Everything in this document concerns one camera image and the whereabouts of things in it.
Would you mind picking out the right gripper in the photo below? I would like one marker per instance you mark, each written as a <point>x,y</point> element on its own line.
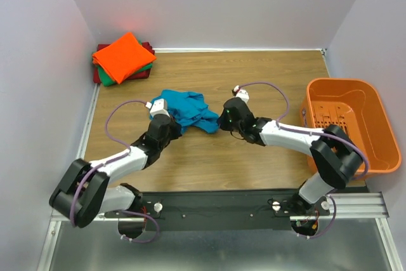
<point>224,122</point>

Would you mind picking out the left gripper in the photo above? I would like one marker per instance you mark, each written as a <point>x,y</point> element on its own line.
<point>173,126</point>

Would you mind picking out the blue t-shirt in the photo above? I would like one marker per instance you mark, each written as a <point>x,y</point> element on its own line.
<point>189,109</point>

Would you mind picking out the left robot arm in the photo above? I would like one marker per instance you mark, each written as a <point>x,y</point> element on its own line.
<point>82,193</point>

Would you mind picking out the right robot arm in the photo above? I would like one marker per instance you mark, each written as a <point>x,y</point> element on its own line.
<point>336,157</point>

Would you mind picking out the dark red folded t-shirt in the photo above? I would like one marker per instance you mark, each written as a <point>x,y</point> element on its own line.
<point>139,74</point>

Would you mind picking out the green folded t-shirt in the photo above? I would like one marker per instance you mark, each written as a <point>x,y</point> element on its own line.
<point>109,77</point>

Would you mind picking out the orange folded t-shirt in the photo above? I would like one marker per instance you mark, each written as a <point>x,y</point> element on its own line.
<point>123,57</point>

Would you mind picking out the orange plastic basket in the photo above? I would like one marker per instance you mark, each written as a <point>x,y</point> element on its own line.
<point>356,107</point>

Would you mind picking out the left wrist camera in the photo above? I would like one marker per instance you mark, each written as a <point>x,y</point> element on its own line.
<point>159,106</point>

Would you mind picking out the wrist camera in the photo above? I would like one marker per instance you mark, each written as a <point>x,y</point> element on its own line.
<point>241,93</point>
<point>159,106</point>

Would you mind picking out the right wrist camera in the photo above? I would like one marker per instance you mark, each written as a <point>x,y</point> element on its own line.
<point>241,93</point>

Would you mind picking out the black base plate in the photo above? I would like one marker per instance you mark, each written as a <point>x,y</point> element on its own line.
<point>275,209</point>

